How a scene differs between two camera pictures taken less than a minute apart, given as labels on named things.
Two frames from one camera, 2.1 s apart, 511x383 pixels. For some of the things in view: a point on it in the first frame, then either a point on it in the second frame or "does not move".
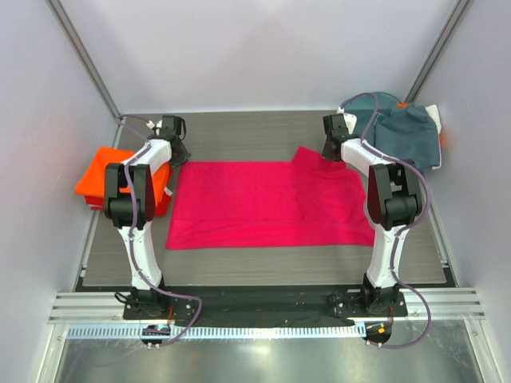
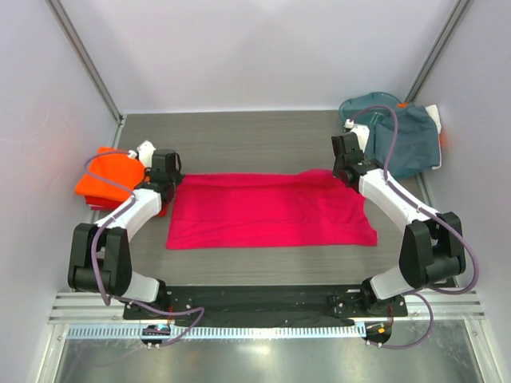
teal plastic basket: x=362 y=107 does not move
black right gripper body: x=330 y=148 to x=343 y=174
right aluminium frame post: x=438 y=50 does not move
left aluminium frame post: x=61 y=14 does not move
